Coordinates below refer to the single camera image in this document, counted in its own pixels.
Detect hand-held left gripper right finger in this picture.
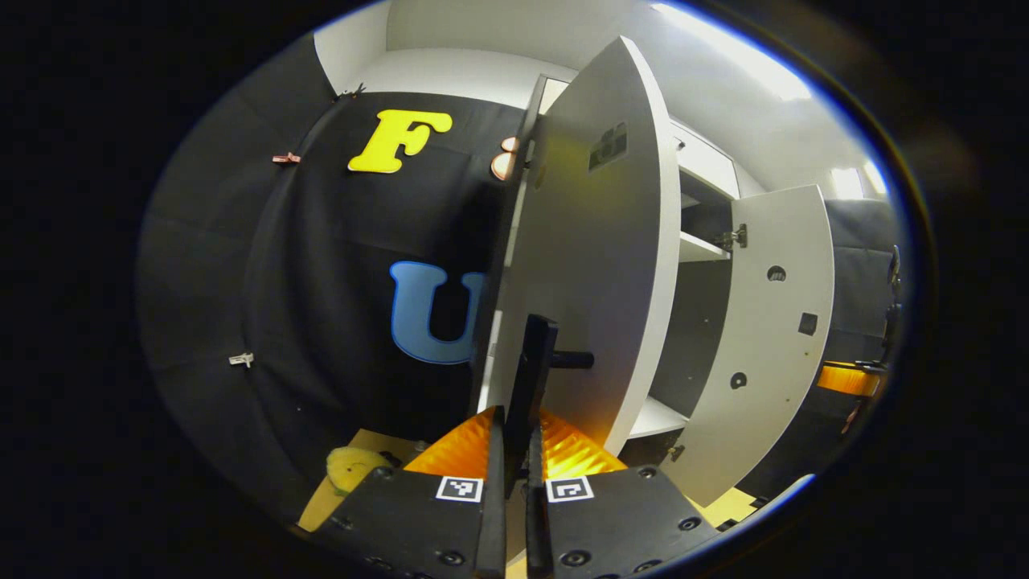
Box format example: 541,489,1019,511
527,409,719,579

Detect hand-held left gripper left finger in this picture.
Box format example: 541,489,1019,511
314,406,507,579

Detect grey cabinet door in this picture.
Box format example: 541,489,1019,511
470,36,683,477
663,185,835,507

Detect white cabinet shelf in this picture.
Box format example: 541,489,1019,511
679,232,732,264
627,396,691,441

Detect grey cabinet drawer front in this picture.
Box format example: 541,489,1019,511
671,121,740,200

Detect yellow plush toy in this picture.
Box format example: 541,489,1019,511
326,446,395,497

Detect black backdrop cloth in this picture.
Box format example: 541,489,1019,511
137,36,903,524

